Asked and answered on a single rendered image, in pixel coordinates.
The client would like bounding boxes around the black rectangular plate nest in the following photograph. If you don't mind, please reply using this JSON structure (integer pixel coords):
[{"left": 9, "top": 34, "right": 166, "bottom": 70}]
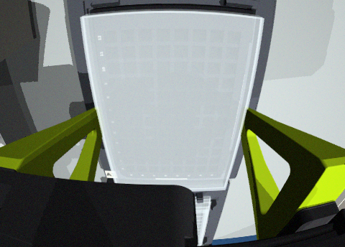
[{"left": 193, "top": 181, "right": 230, "bottom": 245}]

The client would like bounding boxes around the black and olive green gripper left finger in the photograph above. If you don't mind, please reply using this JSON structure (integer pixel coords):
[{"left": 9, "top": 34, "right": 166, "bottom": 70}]
[{"left": 0, "top": 107, "right": 102, "bottom": 182}]

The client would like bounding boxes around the pale grey bench mat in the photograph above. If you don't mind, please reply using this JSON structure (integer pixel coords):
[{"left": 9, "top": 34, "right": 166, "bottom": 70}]
[{"left": 6, "top": 0, "right": 345, "bottom": 240}]

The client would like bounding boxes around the white multi-well plate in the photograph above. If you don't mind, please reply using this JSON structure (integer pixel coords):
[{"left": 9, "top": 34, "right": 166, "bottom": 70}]
[{"left": 195, "top": 195, "right": 211, "bottom": 246}]

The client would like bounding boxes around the blue open-top bin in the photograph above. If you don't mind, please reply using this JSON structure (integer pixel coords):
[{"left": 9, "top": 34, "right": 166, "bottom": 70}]
[{"left": 210, "top": 235, "right": 257, "bottom": 245}]

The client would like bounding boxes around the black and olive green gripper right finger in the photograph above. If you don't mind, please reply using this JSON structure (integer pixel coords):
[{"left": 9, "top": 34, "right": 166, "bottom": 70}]
[{"left": 241, "top": 108, "right": 345, "bottom": 240}]

